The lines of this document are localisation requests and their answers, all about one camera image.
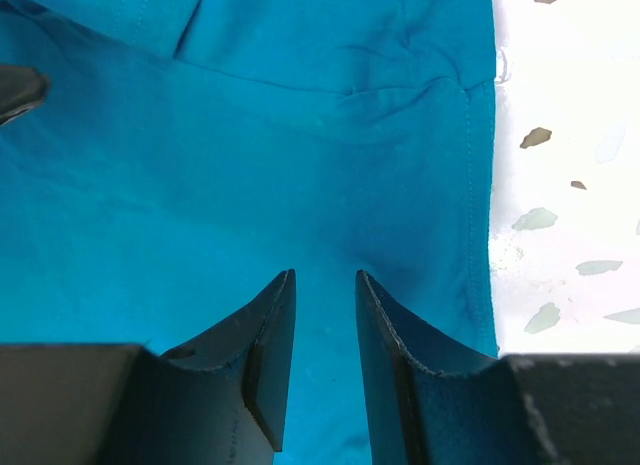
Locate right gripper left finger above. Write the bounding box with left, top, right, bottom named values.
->
left=1, top=270, right=296, bottom=464

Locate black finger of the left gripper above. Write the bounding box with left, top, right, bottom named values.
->
left=0, top=64, right=50, bottom=125

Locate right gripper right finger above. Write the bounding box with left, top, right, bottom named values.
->
left=355, top=271, right=639, bottom=465

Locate blue polo t shirt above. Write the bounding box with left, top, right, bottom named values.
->
left=1, top=0, right=496, bottom=464

